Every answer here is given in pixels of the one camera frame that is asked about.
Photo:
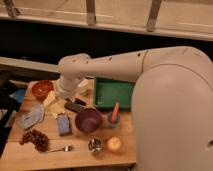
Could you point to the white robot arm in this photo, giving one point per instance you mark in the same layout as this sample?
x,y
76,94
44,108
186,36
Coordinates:
x,y
171,106

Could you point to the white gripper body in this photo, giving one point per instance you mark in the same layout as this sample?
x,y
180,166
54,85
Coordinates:
x,y
65,88

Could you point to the orange fruit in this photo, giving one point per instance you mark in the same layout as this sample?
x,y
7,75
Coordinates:
x,y
114,144

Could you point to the blue sponge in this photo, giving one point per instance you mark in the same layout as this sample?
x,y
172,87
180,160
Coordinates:
x,y
63,125

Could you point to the red bowl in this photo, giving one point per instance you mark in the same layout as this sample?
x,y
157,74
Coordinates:
x,y
41,89

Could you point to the white cup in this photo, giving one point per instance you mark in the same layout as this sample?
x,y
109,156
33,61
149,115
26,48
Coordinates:
x,y
83,87

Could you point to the metal spoon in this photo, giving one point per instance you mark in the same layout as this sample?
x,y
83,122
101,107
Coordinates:
x,y
64,149

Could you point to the bunch of dark grapes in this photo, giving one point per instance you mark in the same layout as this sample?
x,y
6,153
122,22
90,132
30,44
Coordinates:
x,y
37,138

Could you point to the black spatula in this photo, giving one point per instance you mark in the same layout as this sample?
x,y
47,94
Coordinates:
x,y
74,107

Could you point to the blue cup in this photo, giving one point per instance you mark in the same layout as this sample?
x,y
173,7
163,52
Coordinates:
x,y
113,123

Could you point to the wooden board table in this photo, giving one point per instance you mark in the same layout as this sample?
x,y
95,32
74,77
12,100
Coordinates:
x,y
18,157

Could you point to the grey blue cloth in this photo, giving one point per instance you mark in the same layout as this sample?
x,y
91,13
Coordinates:
x,y
34,116

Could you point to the yellow crumpled cloth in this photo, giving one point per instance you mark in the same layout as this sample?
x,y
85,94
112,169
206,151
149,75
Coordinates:
x,y
56,107

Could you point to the small metal cup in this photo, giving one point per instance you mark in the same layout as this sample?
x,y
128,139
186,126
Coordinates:
x,y
95,146

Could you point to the orange carrot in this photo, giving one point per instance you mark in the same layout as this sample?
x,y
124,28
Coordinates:
x,y
115,113

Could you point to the green plastic tray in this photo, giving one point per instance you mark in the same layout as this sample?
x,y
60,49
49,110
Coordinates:
x,y
107,92

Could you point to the black knife handle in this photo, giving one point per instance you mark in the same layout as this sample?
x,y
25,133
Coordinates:
x,y
77,101

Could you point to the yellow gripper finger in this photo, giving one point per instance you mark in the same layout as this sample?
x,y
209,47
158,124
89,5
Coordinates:
x,y
49,99

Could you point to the purple bowl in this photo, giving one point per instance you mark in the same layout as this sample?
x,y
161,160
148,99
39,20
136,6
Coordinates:
x,y
88,120

